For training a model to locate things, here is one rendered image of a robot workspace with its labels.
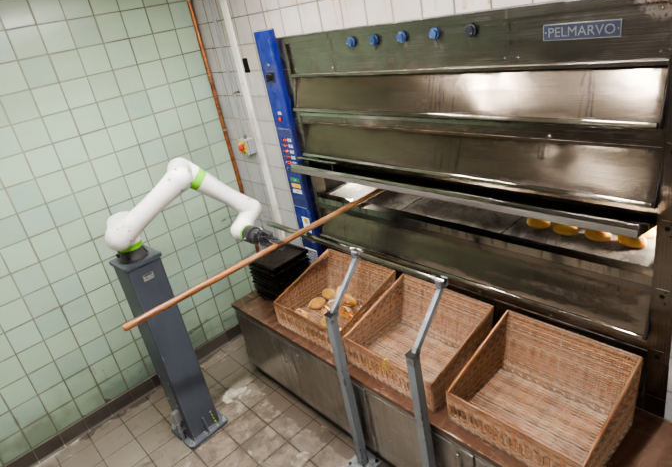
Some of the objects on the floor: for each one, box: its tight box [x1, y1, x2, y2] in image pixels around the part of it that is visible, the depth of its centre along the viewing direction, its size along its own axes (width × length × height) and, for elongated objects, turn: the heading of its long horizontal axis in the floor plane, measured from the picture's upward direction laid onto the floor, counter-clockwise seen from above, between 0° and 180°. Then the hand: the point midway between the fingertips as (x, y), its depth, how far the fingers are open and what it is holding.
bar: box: [266, 220, 448, 467], centre depth 254 cm, size 31×127×118 cm, turn 65°
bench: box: [231, 277, 672, 467], centre depth 265 cm, size 56×242×58 cm, turn 65°
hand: (278, 244), depth 248 cm, fingers closed on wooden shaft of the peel, 3 cm apart
